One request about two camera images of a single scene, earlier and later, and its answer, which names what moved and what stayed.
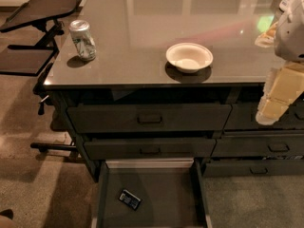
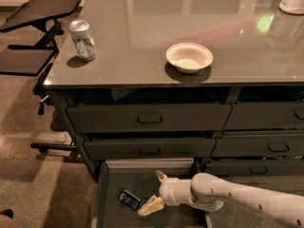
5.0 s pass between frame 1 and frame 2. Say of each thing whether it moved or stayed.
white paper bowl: stayed
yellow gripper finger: moved
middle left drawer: stayed
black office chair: stayed
